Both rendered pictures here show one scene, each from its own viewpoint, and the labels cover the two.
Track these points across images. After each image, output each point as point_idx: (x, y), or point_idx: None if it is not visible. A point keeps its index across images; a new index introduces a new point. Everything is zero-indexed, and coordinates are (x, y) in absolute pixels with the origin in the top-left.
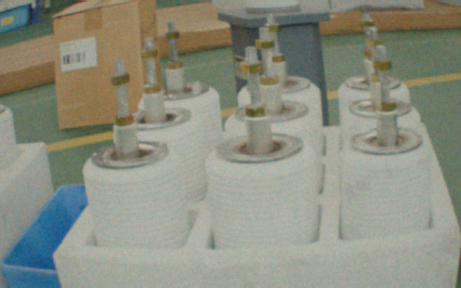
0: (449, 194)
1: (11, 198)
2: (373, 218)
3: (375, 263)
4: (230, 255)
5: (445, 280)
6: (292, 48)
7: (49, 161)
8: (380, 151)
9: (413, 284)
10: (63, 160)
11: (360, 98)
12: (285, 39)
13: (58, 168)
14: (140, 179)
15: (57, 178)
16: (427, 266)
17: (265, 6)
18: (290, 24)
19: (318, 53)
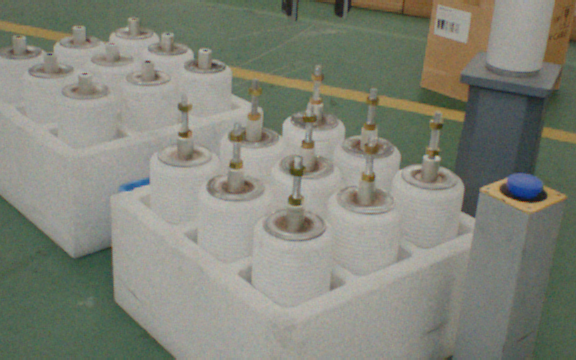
0: None
1: None
2: (254, 270)
3: (233, 302)
4: (181, 243)
5: (272, 357)
6: (499, 112)
7: (365, 114)
8: (265, 228)
9: (253, 340)
10: (377, 119)
11: (395, 184)
12: (494, 102)
13: (362, 124)
14: (166, 174)
15: (347, 133)
16: (260, 333)
17: (493, 64)
18: (501, 90)
19: (528, 125)
